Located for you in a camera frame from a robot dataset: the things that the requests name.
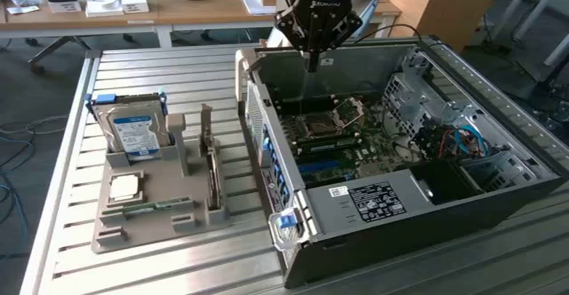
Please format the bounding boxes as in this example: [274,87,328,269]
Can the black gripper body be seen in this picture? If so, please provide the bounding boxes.
[296,0,358,53]

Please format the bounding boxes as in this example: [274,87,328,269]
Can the graphics card with metal bracket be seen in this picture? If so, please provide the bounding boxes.
[198,103,229,214]

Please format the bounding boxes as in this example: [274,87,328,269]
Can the white booklet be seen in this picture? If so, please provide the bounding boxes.
[241,0,280,15]

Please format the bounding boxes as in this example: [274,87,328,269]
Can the wooden cabinet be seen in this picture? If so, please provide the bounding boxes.
[376,0,511,53]

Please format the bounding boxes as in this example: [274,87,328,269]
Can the perforated metal disk bay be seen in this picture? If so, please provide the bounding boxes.
[381,70,491,143]

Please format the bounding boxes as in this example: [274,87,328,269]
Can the CPU socket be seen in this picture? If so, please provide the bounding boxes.
[302,111,344,137]

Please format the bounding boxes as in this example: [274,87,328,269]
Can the small white cube box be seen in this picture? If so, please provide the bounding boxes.
[121,0,149,15]

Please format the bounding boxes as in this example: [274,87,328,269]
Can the installed green RAM stick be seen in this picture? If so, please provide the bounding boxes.
[296,135,357,154]

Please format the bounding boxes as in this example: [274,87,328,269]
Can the green motherboard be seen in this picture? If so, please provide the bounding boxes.
[278,91,424,189]

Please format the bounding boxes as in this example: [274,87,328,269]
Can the flat white box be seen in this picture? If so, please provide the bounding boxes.
[85,0,125,18]

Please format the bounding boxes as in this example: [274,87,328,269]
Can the blue expansion slot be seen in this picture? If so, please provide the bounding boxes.
[297,160,346,176]

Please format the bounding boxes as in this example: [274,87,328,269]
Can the finned chipset heatsink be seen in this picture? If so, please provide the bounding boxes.
[358,162,387,178]

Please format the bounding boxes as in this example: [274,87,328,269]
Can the hard disk with blue rails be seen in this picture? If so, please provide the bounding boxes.
[85,88,173,161]

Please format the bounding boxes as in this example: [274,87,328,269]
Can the white box with black lid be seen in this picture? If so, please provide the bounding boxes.
[45,0,85,13]

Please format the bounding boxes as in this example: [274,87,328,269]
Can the grey power supply unit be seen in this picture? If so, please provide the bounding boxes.
[305,170,437,236]

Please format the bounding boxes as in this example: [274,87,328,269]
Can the grey slanted disk bay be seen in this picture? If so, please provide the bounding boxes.
[460,150,539,192]

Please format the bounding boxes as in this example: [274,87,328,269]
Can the silver CPU chip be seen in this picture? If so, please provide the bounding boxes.
[109,174,142,199]

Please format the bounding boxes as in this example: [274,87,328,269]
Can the green loose RAM stick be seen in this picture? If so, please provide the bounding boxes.
[106,198,190,214]

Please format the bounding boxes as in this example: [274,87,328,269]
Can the grey component holder tray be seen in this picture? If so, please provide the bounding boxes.
[91,113,250,254]

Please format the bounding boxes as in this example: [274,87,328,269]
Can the black open PC case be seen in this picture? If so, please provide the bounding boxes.
[234,35,569,289]

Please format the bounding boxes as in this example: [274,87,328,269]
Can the black cable behind case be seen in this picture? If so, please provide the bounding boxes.
[356,24,428,43]

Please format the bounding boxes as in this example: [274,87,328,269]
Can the wooden desk with white frame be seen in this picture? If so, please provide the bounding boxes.
[0,0,404,75]

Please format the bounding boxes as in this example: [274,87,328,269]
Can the metal socket cover frame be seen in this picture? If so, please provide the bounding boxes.
[332,95,372,132]

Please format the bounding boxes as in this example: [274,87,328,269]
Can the light blue data wire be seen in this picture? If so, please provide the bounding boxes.
[447,125,491,158]

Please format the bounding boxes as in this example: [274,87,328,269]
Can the white floor cable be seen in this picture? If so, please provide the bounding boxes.
[0,114,69,137]

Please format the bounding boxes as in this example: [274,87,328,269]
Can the blue floor cable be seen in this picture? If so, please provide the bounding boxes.
[0,138,35,262]

